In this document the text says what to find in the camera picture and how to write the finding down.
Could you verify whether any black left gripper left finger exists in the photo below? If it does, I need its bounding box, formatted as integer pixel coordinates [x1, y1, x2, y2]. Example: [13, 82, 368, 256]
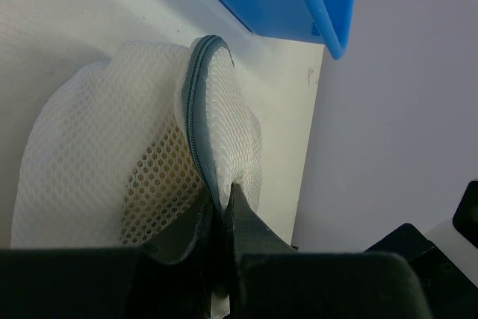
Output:
[137, 191, 216, 318]

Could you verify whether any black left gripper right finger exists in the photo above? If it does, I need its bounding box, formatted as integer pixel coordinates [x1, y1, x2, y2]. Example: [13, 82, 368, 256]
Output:
[226, 184, 297, 318]

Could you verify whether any white mesh laundry bag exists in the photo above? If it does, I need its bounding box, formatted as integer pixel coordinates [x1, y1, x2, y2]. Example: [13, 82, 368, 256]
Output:
[10, 35, 261, 248]

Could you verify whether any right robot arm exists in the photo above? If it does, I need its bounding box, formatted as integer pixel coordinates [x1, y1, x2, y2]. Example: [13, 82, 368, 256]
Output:
[368, 179, 477, 318]

